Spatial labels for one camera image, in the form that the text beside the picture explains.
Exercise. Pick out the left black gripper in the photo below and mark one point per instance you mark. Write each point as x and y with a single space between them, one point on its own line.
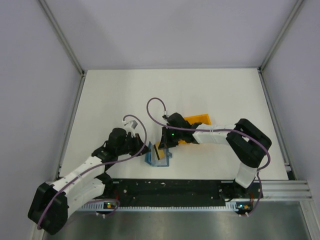
137 140

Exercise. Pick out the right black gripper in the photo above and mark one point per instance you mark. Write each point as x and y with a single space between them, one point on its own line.
165 143

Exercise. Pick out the gold credit card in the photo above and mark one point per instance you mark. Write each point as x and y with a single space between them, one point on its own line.
160 154

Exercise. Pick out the blue leather card holder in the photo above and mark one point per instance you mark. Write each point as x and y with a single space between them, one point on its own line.
151 160

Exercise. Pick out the orange plastic card stand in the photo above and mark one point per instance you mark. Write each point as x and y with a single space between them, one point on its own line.
191 122

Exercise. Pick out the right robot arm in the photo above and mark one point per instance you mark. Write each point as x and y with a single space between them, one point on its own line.
249 143

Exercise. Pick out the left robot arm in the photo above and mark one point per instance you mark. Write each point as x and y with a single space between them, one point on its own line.
53 203

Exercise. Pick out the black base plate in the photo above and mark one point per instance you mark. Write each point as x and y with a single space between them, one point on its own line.
176 192

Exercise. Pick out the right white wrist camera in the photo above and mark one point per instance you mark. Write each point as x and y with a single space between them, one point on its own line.
165 115

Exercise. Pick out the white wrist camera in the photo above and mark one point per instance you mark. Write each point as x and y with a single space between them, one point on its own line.
165 115
130 126

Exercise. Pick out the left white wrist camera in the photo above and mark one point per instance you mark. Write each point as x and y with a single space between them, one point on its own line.
130 126

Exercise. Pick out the grey cable duct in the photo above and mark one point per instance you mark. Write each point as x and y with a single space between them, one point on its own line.
100 207

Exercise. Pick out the aluminium frame rail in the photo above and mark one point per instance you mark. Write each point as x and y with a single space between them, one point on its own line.
271 190

